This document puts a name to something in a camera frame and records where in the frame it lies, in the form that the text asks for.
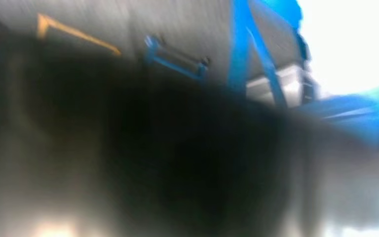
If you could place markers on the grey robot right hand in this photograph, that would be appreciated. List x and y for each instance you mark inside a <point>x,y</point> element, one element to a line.
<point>176,163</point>

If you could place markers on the blue shelf rack with casters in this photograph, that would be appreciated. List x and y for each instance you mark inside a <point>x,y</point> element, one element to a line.
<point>238,49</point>

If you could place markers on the yellow floor tape square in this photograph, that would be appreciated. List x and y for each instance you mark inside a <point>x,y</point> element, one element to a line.
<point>78,32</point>

